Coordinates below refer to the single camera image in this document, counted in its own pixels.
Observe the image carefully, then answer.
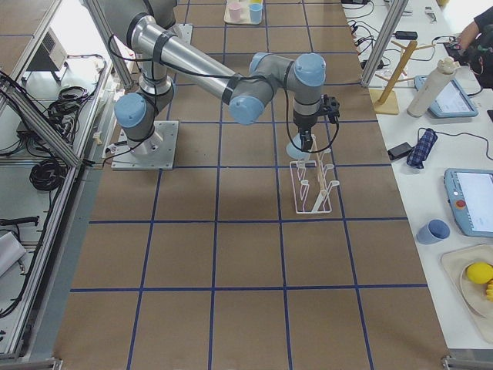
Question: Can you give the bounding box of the cream plastic tray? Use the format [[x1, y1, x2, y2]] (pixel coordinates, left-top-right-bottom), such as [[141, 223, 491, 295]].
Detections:
[[223, 0, 263, 25]]

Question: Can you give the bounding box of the yellow lemon toy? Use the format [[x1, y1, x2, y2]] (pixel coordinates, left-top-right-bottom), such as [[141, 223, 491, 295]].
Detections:
[[465, 261, 493, 284]]

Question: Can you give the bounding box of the wooden mug tree stand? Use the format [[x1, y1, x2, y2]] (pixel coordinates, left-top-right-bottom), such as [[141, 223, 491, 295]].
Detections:
[[369, 40, 434, 115]]

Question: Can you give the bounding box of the beige tray on desk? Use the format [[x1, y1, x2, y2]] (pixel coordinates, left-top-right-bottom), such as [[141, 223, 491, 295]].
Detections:
[[441, 244, 492, 344]]

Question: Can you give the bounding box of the blue plaid folded umbrella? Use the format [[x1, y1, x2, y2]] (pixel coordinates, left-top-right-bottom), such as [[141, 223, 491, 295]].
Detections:
[[407, 129, 438, 170]]

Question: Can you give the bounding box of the white wire cup rack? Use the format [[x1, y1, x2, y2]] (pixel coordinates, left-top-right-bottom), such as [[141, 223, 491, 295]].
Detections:
[[286, 135, 340, 214]]

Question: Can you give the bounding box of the blue cup on desk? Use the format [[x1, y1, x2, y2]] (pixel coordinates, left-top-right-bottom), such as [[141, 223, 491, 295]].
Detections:
[[416, 219, 450, 244]]

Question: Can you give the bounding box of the blue teach pendant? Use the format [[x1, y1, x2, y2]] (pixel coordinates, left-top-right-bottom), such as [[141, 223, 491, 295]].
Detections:
[[428, 79, 478, 119], [444, 168, 492, 237]]

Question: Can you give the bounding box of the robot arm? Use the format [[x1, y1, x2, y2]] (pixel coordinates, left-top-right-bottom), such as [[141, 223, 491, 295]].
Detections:
[[101, 1, 326, 153]]

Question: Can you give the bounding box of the pink plastic cup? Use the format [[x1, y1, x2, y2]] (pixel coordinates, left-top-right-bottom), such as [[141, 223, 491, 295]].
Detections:
[[227, 2, 242, 23]]

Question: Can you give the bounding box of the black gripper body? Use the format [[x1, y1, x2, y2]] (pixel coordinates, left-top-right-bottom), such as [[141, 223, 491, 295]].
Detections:
[[293, 111, 319, 141]]

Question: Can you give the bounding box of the black power adapter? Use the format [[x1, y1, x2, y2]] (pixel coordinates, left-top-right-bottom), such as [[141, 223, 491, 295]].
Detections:
[[387, 142, 414, 161]]

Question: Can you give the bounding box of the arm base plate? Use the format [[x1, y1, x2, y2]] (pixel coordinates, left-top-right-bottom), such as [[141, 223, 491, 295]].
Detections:
[[111, 121, 179, 170]]

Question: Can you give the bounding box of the light blue plastic cup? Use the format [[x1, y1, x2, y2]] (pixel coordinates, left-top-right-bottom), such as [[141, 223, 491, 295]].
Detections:
[[286, 134, 310, 160]]

